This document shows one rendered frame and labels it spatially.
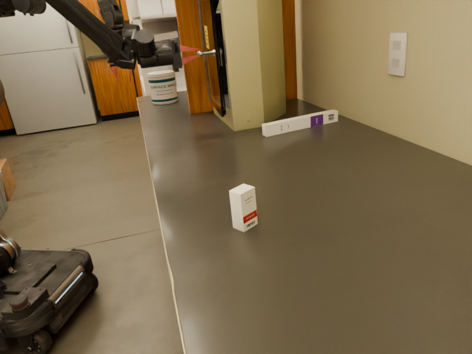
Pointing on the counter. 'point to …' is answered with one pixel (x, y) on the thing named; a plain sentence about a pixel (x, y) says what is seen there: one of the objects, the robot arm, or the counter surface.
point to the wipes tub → (163, 87)
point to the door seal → (219, 57)
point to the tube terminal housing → (253, 62)
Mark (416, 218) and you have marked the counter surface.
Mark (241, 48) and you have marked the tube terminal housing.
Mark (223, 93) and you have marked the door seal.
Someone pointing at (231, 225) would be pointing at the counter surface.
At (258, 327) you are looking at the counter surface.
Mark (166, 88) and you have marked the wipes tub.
